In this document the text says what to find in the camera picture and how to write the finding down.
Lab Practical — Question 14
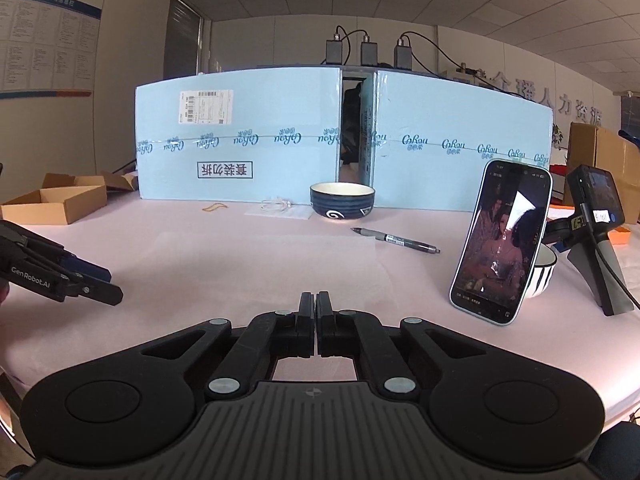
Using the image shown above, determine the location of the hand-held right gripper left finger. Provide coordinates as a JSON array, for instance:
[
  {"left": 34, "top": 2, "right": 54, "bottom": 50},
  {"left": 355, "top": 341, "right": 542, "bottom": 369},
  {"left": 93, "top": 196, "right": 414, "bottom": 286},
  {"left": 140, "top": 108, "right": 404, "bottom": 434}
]
[{"left": 127, "top": 291, "right": 317, "bottom": 401}]

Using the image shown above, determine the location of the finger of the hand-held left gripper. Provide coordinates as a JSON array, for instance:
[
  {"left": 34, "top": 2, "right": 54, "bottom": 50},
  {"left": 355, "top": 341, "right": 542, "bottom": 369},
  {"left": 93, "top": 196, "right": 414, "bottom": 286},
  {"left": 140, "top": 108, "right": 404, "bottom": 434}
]
[
  {"left": 60, "top": 254, "right": 112, "bottom": 282},
  {"left": 51, "top": 279, "right": 124, "bottom": 306}
]

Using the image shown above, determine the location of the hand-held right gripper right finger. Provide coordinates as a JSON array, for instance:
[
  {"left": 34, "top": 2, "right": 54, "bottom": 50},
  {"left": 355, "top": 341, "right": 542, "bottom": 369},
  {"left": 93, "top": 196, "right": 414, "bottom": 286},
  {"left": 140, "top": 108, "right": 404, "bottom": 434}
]
[{"left": 318, "top": 291, "right": 501, "bottom": 396}]

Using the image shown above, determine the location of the open brown cardboard box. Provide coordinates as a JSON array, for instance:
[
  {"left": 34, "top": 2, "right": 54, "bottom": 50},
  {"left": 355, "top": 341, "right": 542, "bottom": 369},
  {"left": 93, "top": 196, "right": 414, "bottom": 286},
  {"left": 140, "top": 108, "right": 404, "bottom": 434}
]
[{"left": 0, "top": 173, "right": 108, "bottom": 226}]

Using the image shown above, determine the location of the grey black pen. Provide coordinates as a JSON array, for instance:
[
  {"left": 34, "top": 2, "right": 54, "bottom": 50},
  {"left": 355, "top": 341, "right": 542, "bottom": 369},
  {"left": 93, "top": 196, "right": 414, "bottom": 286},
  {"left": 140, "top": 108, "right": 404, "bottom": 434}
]
[{"left": 351, "top": 227, "right": 441, "bottom": 255}]

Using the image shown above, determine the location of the clear plastic sleeve with paper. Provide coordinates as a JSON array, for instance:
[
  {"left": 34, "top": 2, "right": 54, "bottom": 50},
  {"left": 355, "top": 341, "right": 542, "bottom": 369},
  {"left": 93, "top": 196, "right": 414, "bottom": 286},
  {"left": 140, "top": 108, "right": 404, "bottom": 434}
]
[{"left": 245, "top": 200, "right": 313, "bottom": 221}]

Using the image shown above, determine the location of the dark blue patterned bowl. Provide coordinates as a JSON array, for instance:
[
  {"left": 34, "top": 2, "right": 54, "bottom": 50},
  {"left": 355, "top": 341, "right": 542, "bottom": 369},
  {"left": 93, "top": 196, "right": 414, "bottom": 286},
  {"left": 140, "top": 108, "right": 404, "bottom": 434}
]
[{"left": 309, "top": 182, "right": 377, "bottom": 222}]

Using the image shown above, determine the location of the smartphone with light blue case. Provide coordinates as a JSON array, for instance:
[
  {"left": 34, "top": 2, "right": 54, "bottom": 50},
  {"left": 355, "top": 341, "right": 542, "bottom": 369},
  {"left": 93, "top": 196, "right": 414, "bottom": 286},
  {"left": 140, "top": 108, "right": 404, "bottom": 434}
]
[{"left": 449, "top": 160, "right": 553, "bottom": 327}]

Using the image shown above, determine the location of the large light blue carton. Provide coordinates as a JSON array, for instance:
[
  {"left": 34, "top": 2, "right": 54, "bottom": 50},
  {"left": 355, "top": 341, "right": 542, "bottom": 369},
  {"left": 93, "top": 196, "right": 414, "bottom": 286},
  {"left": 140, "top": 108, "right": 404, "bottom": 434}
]
[{"left": 135, "top": 66, "right": 343, "bottom": 206}]

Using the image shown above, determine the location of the white black striped bowl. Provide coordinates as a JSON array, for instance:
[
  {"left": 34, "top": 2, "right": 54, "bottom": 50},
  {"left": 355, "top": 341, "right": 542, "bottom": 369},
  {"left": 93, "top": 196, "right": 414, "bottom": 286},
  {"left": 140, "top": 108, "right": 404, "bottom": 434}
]
[{"left": 525, "top": 242, "right": 559, "bottom": 299}]

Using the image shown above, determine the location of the light blue carton with icons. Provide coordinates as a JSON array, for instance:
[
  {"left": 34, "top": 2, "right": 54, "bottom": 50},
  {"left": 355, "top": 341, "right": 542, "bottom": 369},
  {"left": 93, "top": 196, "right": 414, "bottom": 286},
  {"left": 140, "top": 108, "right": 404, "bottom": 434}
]
[{"left": 357, "top": 67, "right": 557, "bottom": 213}]

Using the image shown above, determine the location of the black phone holder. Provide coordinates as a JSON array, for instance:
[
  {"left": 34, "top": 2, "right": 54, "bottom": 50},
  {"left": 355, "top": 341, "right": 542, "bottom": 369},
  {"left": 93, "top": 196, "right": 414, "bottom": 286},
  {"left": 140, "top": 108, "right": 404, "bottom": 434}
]
[{"left": 542, "top": 210, "right": 583, "bottom": 251}]

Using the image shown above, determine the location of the tall brown cardboard box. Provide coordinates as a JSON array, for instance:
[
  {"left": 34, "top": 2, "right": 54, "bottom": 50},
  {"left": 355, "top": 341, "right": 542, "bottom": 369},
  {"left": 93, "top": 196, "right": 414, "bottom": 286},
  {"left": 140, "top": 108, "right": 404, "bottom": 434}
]
[{"left": 567, "top": 122, "right": 640, "bottom": 226}]

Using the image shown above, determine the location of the wall poster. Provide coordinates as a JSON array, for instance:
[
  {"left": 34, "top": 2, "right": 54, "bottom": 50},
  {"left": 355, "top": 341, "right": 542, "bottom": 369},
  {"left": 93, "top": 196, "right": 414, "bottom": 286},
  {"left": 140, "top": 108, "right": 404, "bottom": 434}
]
[{"left": 0, "top": 0, "right": 103, "bottom": 98}]

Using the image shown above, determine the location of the black action camera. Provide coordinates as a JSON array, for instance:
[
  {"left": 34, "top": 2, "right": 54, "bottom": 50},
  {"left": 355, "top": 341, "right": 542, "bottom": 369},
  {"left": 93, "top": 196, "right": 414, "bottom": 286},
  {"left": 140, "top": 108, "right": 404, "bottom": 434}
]
[{"left": 566, "top": 164, "right": 626, "bottom": 226}]

